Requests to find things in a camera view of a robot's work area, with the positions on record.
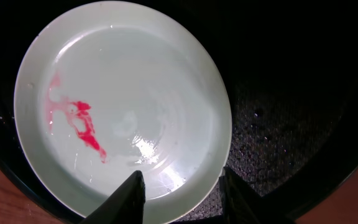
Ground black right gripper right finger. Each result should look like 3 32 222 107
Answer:
219 167 293 224

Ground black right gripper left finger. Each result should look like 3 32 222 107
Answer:
80 170 145 224

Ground green plate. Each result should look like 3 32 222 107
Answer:
14 1 232 223

